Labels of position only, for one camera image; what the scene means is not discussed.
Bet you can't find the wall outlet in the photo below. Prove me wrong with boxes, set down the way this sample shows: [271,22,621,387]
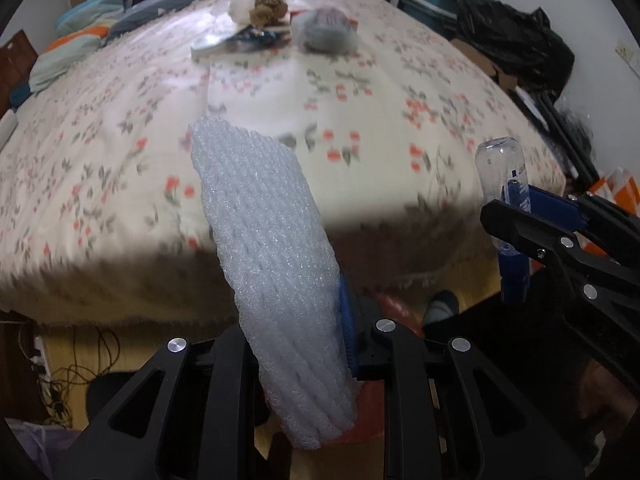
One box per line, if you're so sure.
[616,41,640,69]

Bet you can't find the white power strip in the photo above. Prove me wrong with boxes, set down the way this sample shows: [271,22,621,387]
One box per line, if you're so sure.
[30,337,52,377]

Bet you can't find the black garbage bag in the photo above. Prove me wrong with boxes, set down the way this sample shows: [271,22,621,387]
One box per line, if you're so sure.
[452,0,576,101]

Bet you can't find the brown paper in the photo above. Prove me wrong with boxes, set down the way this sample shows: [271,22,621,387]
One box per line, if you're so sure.
[250,0,290,26]

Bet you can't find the green orange striped pillow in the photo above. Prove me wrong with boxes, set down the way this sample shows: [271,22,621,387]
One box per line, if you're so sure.
[29,25,110,93]

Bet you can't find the person's foot in grey slipper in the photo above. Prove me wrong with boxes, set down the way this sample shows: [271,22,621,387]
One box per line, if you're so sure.
[422,290,460,326]

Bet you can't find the black tripod legs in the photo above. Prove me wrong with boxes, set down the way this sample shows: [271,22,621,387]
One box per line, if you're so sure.
[515,89,601,186]

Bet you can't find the floral bed sheet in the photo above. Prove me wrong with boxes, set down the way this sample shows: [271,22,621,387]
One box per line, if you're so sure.
[0,0,568,326]

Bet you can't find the white foam net sleeve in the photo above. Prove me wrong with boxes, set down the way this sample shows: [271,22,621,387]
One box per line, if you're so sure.
[189,115,360,448]

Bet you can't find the purple plastic bag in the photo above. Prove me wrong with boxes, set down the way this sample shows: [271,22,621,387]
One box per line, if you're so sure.
[4,417,82,480]

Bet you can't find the long white pillow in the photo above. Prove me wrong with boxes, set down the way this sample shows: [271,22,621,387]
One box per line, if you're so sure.
[0,110,19,147]

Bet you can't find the orange white packet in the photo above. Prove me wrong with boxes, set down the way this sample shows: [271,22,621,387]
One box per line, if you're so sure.
[587,166,640,211]

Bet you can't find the grey blue pillow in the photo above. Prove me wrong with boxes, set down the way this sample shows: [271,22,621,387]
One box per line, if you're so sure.
[107,0,246,41]

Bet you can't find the flat cardboard pieces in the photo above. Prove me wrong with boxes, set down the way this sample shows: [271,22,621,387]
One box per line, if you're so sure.
[452,37,520,95]

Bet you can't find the tangled black cables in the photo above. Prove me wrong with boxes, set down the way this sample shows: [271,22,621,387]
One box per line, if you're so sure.
[20,320,122,427]

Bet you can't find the teal folded blanket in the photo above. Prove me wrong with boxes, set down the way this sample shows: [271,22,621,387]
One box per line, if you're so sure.
[55,0,132,36]

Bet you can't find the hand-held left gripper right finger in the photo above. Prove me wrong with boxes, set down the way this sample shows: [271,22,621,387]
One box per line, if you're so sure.
[337,275,586,480]

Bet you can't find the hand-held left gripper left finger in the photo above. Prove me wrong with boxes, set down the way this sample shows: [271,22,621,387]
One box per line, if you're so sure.
[65,324,273,480]

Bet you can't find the grey fluffy ball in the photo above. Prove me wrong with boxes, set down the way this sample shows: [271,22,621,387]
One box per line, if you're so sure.
[292,6,360,53]

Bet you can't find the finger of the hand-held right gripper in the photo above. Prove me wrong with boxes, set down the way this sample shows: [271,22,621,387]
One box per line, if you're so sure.
[525,184,640,271]
[480,199,640,386]

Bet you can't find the clear plastic bottle blue label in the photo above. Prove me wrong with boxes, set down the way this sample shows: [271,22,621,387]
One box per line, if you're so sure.
[475,137,531,306]

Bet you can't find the wooden headboard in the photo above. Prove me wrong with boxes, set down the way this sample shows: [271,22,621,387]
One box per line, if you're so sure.
[0,30,38,116]

